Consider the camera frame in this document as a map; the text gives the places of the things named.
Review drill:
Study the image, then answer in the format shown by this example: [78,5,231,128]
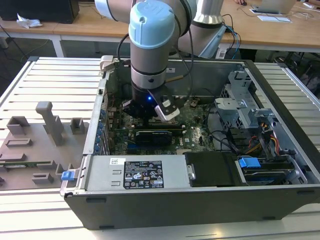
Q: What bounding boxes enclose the silver drive cage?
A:
[213,69,280,131]

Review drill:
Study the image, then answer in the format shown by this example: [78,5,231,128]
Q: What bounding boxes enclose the blue case latch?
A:
[60,170,76,182]

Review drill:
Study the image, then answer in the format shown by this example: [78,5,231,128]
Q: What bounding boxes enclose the wooden desk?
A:
[0,0,320,55]

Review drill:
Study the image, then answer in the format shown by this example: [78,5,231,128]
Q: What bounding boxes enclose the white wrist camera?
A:
[154,99,181,123]

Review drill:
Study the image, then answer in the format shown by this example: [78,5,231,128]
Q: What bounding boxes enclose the black camera bracket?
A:
[149,88,176,112]

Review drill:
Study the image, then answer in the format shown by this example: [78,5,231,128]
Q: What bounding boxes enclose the blue cable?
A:
[224,24,243,61]

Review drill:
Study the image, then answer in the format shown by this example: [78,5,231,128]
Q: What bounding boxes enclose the black equipment box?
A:
[0,0,80,25]

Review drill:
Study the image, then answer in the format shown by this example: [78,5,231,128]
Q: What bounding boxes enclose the silver power supply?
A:
[83,154,190,190]

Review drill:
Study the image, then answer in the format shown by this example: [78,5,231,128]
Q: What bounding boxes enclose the black plastic shroud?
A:
[184,151,248,188]

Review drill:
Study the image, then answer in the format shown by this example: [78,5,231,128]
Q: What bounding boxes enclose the pale blue teach pendant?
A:
[198,24,228,59]

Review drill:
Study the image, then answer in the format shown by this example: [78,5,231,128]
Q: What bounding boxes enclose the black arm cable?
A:
[117,23,196,101]

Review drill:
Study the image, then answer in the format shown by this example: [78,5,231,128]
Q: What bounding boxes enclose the green motherboard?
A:
[107,96,216,156]

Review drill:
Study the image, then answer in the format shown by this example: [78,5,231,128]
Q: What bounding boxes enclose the crumpled white paper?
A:
[16,13,43,29]

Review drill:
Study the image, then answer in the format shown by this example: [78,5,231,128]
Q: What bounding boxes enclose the silver laptop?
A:
[249,0,296,15]

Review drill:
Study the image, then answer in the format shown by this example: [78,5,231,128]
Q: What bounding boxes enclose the black PC case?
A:
[59,54,320,230]

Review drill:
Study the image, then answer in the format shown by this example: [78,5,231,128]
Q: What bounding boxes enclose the grey case handle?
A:
[99,54,115,74]

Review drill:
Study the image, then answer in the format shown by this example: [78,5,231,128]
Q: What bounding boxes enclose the black graphics card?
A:
[134,129,174,146]

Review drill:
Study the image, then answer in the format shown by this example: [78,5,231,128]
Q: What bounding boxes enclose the grey parts rack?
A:
[0,100,91,191]

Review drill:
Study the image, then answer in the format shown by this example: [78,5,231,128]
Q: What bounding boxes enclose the yellow red power wires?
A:
[246,128,280,154]

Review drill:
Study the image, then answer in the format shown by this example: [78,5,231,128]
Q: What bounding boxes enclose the hard disk in blue carrier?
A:
[236,155,297,187]

